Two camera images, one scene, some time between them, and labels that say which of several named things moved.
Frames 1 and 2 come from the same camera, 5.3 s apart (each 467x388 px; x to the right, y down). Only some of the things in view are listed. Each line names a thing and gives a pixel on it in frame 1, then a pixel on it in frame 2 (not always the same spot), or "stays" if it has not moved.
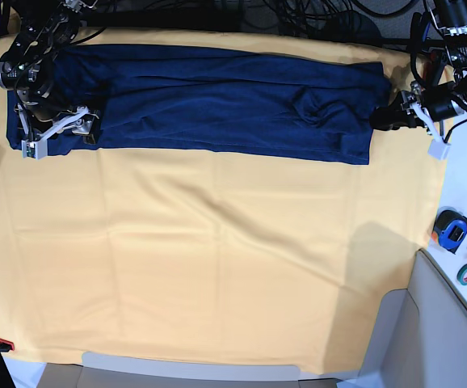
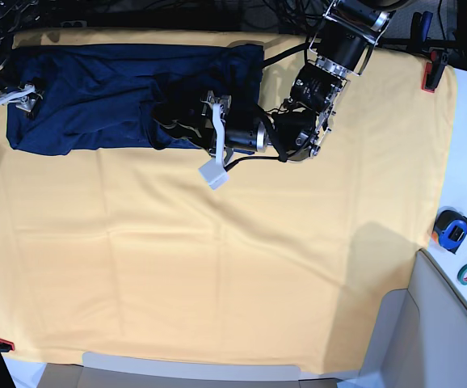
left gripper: (79, 122) → (30, 102)
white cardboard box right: (425, 336) stays
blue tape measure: (452, 229) stays
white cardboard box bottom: (116, 370) stays
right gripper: (389, 117) → (215, 111)
